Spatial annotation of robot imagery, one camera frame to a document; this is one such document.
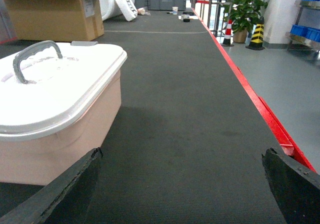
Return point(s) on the grey plastic crate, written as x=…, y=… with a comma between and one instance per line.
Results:
x=166, y=5

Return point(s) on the white lid with grey handle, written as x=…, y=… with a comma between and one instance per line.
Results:
x=47, y=91

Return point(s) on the cardboard box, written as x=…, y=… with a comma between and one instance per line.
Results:
x=56, y=20

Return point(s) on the small blue bin right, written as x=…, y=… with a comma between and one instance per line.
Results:
x=299, y=30

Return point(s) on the red white traffic cone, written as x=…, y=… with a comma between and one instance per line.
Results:
x=227, y=36

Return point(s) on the green potted plant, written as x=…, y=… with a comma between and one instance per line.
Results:
x=244, y=14

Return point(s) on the white foam roll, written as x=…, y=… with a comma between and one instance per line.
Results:
x=113, y=8

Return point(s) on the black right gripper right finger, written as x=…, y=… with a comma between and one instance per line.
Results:
x=295, y=188

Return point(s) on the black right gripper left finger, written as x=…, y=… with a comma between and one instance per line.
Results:
x=66, y=199

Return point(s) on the pink plastic storage box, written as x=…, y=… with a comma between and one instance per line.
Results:
x=40, y=161

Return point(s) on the yellow black striped bollard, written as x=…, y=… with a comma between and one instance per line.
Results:
x=256, y=42

